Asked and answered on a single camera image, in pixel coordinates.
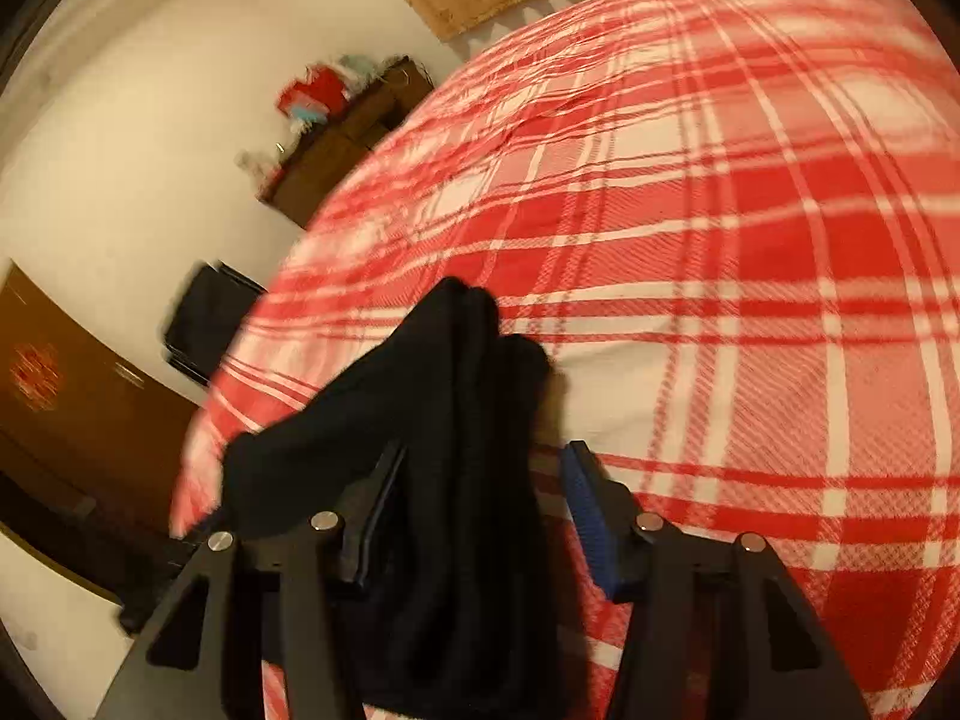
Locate dark wooden cabinet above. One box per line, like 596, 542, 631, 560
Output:
258, 56, 437, 230

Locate red round door ornament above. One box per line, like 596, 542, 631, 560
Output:
8, 343, 62, 413

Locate red plaid blanket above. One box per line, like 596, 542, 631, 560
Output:
169, 0, 960, 720

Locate black pants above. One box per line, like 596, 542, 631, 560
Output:
220, 277, 595, 720

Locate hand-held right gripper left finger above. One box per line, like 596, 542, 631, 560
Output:
94, 441, 410, 720

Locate pile of red items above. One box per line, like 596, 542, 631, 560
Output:
276, 54, 380, 137

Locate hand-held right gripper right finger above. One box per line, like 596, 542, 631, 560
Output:
561, 440, 875, 720

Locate brown wooden door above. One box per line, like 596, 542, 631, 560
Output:
0, 258, 202, 620

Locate black suitcase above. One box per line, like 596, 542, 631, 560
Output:
163, 260, 269, 389

